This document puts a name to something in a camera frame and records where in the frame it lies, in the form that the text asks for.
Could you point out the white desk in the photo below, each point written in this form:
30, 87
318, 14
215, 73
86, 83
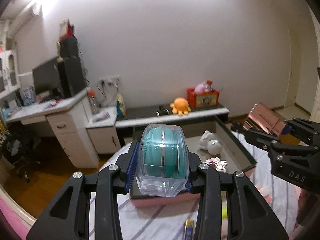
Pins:
68, 120

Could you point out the silver ball white plush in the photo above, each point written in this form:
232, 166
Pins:
209, 143

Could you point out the teal mouse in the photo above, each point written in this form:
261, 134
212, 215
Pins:
162, 161

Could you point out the white wall cabinet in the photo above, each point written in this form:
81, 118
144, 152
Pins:
10, 80

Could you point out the black speaker box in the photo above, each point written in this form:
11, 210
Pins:
69, 47

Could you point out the orange octopus plush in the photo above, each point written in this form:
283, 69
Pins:
180, 107

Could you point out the small dark blue box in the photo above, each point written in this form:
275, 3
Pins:
189, 229

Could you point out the white side cabinet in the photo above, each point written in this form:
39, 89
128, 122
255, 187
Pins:
102, 131

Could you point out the black computer monitor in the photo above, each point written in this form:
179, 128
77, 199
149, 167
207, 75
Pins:
46, 78

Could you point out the white air conditioner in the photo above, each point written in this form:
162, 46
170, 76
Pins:
31, 11

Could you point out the striped white bedsheet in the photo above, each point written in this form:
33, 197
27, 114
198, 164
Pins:
165, 218

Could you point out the low black white bench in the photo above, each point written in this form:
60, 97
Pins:
141, 117

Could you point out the pink quilt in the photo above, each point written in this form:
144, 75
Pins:
14, 220

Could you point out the yellow tube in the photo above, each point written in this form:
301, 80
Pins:
224, 212

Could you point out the pink white block figure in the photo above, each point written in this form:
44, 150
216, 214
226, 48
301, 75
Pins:
217, 163

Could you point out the red toy crate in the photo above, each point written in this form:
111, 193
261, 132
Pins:
209, 99

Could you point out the wall power strip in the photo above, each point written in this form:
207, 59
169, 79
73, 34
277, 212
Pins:
109, 80

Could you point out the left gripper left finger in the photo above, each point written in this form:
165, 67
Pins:
67, 214

